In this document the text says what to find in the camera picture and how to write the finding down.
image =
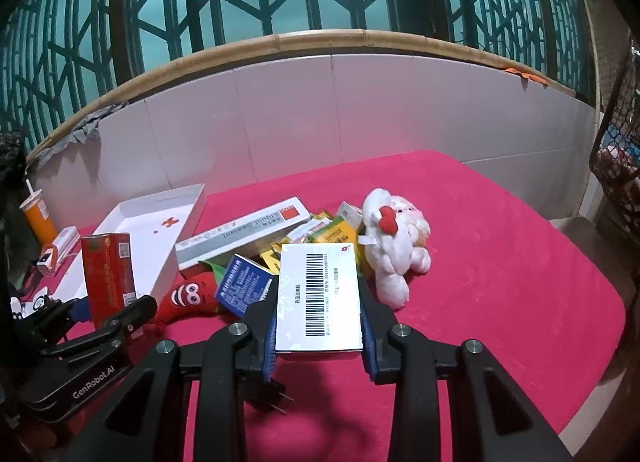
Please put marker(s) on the white-green medicine box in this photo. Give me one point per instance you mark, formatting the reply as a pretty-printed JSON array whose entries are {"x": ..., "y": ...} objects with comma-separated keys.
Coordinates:
[{"x": 350, "y": 212}]

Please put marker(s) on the pink mattress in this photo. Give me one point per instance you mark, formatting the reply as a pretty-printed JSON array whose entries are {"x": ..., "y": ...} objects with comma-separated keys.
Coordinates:
[{"x": 490, "y": 282}]

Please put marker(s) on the orange cup with straw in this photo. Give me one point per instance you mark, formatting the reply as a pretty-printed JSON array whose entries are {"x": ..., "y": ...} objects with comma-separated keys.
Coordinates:
[{"x": 40, "y": 219}]

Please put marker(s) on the blue medicine box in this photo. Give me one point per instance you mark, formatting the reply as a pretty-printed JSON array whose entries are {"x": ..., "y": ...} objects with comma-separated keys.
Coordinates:
[{"x": 242, "y": 284}]

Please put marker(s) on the small white device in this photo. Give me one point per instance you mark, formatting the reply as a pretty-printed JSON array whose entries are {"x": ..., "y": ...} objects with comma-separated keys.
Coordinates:
[{"x": 57, "y": 252}]

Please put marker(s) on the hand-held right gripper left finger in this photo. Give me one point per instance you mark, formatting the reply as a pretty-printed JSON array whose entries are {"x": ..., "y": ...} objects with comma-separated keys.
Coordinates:
[{"x": 270, "y": 342}]

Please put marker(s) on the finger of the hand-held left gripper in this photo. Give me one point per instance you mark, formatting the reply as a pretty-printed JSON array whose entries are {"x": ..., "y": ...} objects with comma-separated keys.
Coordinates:
[{"x": 131, "y": 314}]

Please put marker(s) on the orange cloth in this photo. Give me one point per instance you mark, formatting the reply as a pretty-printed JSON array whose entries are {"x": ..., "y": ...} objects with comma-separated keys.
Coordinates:
[{"x": 527, "y": 76}]

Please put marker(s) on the wooden window sill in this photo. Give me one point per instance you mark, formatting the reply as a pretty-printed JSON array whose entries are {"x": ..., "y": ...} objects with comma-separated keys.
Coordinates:
[{"x": 300, "y": 40}]

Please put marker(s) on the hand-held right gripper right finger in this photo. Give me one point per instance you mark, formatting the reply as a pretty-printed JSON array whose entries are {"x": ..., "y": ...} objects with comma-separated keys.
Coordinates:
[{"x": 368, "y": 348}]

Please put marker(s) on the dark window grille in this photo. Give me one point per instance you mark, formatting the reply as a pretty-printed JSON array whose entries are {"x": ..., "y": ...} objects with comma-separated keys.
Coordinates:
[{"x": 117, "y": 17}]

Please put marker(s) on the yellow medicine box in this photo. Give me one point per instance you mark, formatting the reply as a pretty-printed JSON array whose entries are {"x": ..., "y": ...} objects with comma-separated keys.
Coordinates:
[{"x": 269, "y": 258}]

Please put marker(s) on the long grey-white box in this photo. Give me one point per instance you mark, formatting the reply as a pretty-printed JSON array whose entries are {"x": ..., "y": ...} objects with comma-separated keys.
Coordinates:
[{"x": 240, "y": 234}]

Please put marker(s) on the white plush toy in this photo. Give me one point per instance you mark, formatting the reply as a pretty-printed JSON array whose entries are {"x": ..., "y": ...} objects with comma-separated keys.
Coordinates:
[{"x": 395, "y": 247}]

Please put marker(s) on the white barcode box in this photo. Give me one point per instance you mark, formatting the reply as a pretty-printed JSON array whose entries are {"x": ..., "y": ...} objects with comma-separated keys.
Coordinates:
[{"x": 320, "y": 302}]

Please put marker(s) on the shallow white box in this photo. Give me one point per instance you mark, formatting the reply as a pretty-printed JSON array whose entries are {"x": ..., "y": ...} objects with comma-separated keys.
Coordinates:
[{"x": 150, "y": 227}]

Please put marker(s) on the grey cloth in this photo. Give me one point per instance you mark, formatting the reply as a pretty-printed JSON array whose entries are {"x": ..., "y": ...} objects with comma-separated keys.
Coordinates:
[{"x": 85, "y": 127}]

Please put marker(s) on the orange-red box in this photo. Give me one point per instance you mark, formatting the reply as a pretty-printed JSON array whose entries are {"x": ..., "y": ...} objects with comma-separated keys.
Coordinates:
[{"x": 107, "y": 272}]

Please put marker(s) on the red plush toy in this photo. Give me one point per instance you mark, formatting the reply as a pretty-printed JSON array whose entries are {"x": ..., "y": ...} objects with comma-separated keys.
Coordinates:
[{"x": 190, "y": 294}]

